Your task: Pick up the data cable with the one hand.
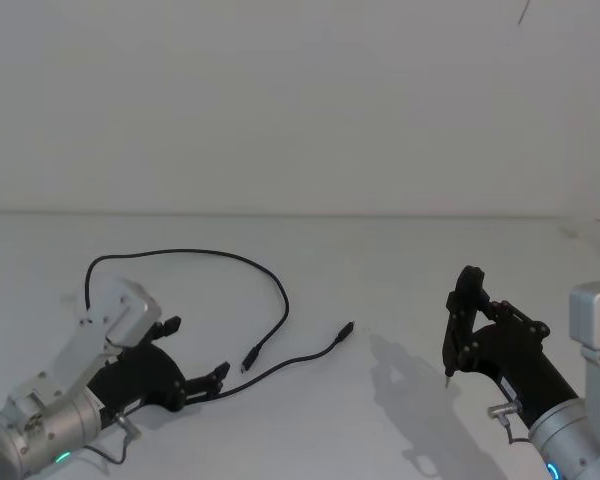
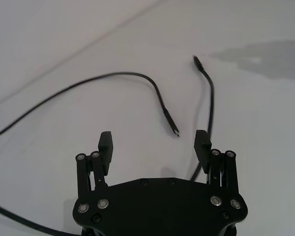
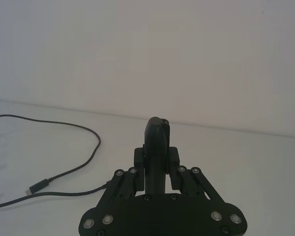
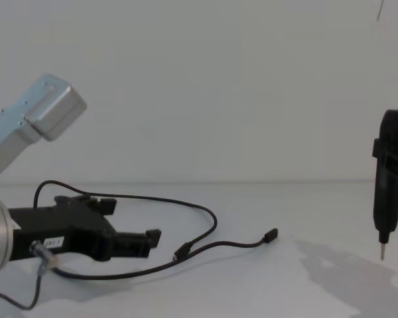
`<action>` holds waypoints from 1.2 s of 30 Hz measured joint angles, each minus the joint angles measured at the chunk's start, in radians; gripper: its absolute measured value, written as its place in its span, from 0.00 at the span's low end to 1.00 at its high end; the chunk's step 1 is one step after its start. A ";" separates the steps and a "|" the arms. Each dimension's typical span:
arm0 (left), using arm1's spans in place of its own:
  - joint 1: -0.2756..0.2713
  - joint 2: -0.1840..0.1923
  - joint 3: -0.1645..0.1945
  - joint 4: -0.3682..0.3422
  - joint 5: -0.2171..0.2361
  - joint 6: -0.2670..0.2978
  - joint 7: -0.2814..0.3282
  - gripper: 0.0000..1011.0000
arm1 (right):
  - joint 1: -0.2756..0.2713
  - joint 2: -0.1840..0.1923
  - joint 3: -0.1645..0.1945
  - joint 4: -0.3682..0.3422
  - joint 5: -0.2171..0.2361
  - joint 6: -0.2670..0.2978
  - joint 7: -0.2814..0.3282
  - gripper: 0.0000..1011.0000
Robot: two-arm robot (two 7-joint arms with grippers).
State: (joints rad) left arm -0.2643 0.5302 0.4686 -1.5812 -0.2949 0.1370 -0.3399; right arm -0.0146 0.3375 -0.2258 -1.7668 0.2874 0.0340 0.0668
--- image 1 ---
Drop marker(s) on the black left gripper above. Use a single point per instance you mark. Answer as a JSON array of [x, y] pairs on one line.
[[145, 375]]

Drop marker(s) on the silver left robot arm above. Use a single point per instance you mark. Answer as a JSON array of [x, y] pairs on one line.
[[55, 415]]

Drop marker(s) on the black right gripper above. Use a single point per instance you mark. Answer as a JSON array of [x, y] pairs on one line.
[[525, 370]]

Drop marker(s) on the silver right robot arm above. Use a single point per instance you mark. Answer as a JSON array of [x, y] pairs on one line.
[[592, 320]]

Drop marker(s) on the small grey metal tip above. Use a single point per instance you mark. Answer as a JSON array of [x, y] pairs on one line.
[[448, 381]]

